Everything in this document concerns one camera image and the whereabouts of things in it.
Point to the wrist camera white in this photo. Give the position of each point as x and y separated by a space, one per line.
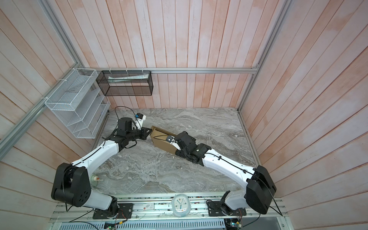
139 119
173 142

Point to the white round clock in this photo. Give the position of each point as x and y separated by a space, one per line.
181 206

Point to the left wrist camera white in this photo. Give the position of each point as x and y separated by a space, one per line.
139 119

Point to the small white label tag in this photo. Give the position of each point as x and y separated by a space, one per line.
148 206

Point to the white wire mesh shelf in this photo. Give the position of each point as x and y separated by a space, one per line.
79 106

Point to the brown cardboard box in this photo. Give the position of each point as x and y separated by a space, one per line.
159 136

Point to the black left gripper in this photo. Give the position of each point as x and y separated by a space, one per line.
144 134

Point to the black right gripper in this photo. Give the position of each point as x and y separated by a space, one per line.
180 153

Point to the white paper in basket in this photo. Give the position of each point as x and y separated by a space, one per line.
129 79

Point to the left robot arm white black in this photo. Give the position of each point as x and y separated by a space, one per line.
72 180

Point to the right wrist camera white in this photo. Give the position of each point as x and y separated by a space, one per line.
173 142

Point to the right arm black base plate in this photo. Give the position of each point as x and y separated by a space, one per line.
218 208

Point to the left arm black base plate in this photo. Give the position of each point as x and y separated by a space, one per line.
118 210

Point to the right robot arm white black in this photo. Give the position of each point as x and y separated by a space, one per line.
258 188

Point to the black wire mesh basket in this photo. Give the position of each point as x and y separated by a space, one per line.
124 89

